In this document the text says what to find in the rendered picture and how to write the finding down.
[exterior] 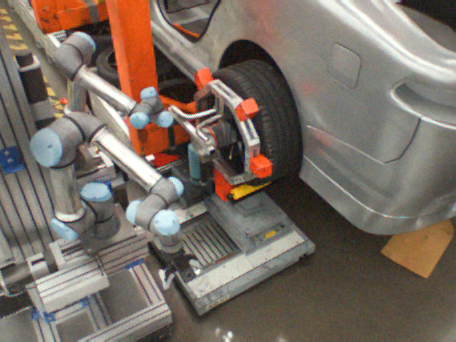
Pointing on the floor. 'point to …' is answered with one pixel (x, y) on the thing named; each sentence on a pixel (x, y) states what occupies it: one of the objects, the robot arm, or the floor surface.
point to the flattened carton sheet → (420, 247)
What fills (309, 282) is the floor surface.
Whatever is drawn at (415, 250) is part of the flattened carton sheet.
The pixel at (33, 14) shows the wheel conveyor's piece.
